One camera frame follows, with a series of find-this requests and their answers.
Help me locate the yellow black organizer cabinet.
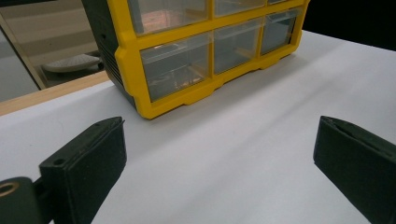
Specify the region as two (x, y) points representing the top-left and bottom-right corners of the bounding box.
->
(81, 0), (311, 120)

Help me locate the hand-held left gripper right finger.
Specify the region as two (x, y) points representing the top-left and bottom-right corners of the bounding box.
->
(312, 115), (396, 224)

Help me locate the group of clear organizer drawers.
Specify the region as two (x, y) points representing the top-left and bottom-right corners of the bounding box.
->
(127, 0), (304, 103)

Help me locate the wooden table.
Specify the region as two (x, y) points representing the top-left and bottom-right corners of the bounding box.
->
(0, 70), (111, 117)

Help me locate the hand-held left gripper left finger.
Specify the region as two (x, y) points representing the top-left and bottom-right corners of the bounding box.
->
(39, 116), (128, 224)

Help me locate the gray domed floor object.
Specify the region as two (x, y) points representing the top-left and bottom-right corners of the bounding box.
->
(41, 53), (103, 75)

